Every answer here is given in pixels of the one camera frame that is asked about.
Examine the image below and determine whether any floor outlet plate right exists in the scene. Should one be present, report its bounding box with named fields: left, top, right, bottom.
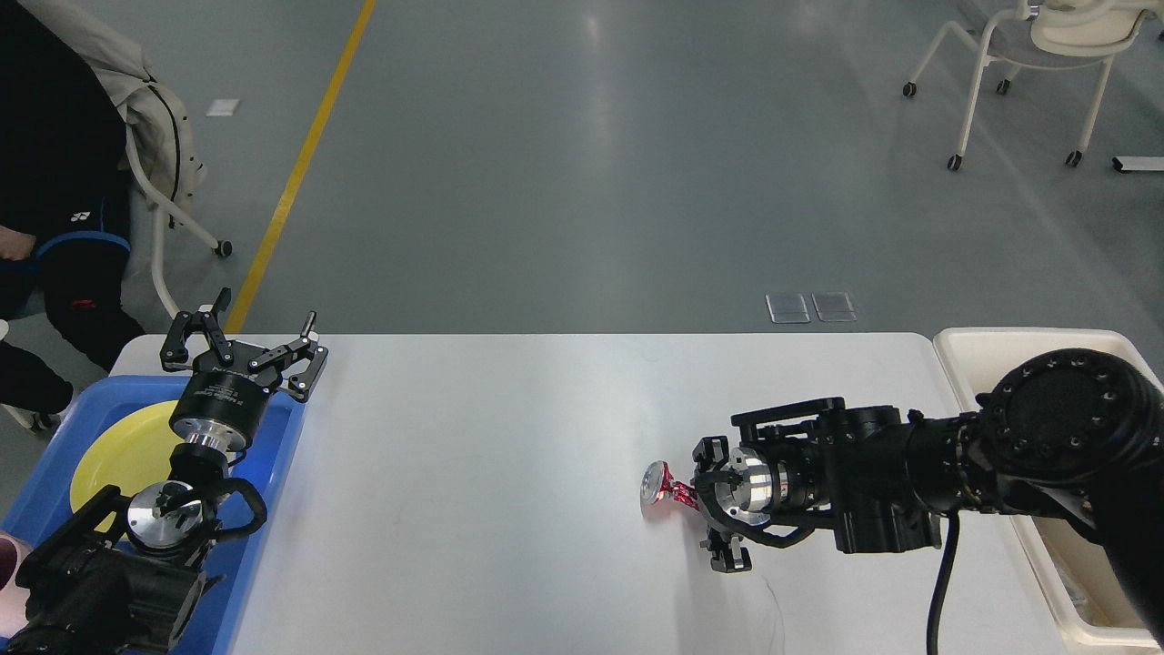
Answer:
left=811, top=291, right=858, bottom=322

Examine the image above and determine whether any person in dark clothes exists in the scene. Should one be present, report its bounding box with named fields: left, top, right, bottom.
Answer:
left=0, top=0, right=146, bottom=428

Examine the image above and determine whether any red white snack wrapper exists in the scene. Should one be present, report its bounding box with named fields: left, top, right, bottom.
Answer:
left=639, top=460, right=701, bottom=510

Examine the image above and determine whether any pink mug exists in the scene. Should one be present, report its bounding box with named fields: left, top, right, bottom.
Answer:
left=1, top=531, right=30, bottom=640

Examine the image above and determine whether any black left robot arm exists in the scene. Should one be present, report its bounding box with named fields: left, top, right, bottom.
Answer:
left=5, top=287, right=328, bottom=654

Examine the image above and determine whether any floor outlet plate left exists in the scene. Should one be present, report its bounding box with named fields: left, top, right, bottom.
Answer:
left=765, top=293, right=812, bottom=325

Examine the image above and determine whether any white chair with jacket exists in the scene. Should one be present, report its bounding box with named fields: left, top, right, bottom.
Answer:
left=24, top=1, right=232, bottom=316

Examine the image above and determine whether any white chair on casters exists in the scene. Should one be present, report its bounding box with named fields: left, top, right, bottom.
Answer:
left=902, top=1, right=1161, bottom=171

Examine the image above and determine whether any white bar on floor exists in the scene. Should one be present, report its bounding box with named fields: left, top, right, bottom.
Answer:
left=1110, top=155, right=1164, bottom=175

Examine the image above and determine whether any floor outlet plate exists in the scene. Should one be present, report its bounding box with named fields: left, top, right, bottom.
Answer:
left=765, top=293, right=812, bottom=325
left=811, top=291, right=858, bottom=322

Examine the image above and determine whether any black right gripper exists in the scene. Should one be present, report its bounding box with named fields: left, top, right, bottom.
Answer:
left=691, top=436, right=773, bottom=575

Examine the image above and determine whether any blue plastic tray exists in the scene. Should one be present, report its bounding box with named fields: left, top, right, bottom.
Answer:
left=3, top=376, right=304, bottom=654

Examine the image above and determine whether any yellow plastic plate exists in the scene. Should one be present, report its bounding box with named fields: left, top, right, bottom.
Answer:
left=69, top=399, right=180, bottom=511

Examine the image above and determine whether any black cable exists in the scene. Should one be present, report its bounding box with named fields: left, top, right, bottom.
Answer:
left=927, top=511, right=961, bottom=655

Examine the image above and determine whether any beige plastic bin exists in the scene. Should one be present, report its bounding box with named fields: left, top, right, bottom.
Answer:
left=934, top=327, right=1161, bottom=654

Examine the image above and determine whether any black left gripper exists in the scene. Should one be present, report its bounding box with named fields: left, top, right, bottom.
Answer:
left=159, top=287, right=329, bottom=451

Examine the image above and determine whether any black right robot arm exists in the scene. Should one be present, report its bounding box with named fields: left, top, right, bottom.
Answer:
left=691, top=348, right=1163, bottom=652

